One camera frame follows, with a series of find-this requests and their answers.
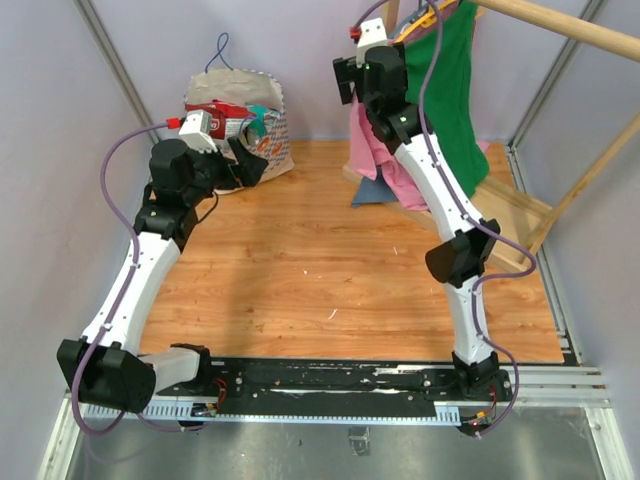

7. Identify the purple cable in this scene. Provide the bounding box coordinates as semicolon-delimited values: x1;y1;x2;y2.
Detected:
72;119;201;437
349;0;538;441

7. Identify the green tank top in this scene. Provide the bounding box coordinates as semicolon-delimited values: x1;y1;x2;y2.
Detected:
423;2;489;197

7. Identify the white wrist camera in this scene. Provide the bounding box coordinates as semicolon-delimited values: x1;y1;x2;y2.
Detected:
164;110;219;153
349;17;389;48

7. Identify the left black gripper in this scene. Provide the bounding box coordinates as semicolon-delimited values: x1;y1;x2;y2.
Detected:
183;136;268;205

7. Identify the pink shirt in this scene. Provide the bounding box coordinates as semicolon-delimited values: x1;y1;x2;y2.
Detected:
349;97;428;211

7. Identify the red chips bag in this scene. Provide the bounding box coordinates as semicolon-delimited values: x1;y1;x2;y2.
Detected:
185;100;252;140

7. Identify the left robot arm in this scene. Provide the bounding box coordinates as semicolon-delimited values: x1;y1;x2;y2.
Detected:
57;138;268;414

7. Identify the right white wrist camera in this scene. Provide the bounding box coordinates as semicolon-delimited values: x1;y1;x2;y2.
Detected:
349;17;389;48

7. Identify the grey hanger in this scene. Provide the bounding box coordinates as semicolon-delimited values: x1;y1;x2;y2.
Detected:
390;1;436;44

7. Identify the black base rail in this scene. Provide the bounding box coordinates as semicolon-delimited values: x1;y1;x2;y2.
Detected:
160;356;520;433

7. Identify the yellow hanger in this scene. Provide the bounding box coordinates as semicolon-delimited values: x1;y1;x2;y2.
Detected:
393;1;459;43

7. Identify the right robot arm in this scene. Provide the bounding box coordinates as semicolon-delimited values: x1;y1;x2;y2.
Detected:
332;43;517;401

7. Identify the teal snack packet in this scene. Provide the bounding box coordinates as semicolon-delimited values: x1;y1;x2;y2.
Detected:
240;105;281;145

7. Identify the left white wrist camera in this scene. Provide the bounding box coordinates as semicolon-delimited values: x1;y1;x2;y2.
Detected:
164;110;219;153

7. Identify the blue checkered paper bag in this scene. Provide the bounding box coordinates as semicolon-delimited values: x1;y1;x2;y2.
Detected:
183;31;295;196

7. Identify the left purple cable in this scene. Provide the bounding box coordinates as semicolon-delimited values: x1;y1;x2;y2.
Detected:
72;119;201;437

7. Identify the blue crumpled cloth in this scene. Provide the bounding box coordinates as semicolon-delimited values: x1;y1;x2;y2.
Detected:
351;166;398;209

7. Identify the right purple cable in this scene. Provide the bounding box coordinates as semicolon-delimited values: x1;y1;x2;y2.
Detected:
349;0;538;441

